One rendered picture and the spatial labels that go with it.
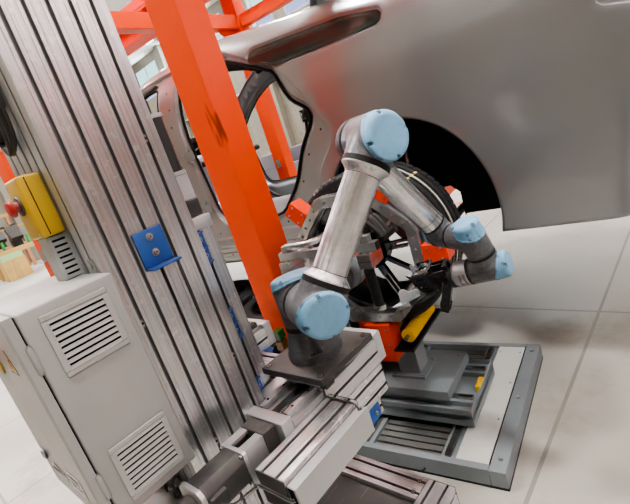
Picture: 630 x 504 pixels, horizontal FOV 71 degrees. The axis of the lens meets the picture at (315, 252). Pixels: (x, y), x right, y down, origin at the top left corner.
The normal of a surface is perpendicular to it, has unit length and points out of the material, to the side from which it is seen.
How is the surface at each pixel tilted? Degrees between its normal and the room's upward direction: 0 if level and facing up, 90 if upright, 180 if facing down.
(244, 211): 90
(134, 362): 90
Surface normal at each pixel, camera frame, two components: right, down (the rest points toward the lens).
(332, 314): 0.32, 0.25
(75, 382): 0.73, -0.05
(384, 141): 0.40, 0.01
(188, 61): -0.53, 0.38
